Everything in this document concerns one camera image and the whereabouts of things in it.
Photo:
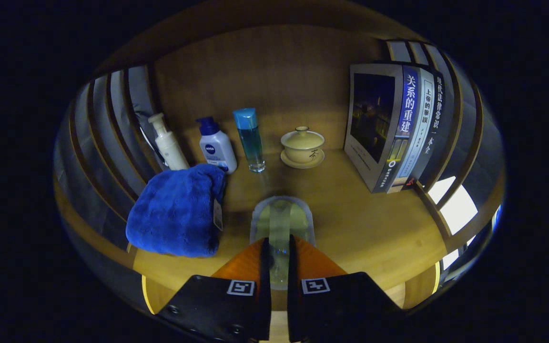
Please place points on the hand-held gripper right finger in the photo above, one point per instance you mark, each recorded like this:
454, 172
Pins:
292, 286

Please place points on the book with black spine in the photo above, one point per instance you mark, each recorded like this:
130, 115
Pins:
439, 114

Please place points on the book with blue spine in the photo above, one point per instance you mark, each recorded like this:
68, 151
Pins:
372, 114

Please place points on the book with white spine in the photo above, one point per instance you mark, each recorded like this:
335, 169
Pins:
422, 119

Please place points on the white pump bottle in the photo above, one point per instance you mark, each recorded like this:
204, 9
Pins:
172, 150

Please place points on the clear teal bottle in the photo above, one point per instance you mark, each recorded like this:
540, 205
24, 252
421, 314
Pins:
250, 143

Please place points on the beige lidded teacup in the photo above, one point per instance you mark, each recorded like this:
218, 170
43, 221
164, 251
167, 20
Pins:
303, 147

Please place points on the white bottle with blue cap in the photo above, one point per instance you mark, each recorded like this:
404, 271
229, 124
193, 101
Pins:
217, 150

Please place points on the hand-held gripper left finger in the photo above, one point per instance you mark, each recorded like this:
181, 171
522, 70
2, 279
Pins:
265, 286

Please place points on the blue towel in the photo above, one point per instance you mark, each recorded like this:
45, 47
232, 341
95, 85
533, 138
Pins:
174, 209

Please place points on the wooden countertop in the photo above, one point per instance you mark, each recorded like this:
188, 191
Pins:
350, 219

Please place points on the wooden cabinet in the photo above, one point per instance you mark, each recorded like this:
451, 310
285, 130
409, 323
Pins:
274, 71

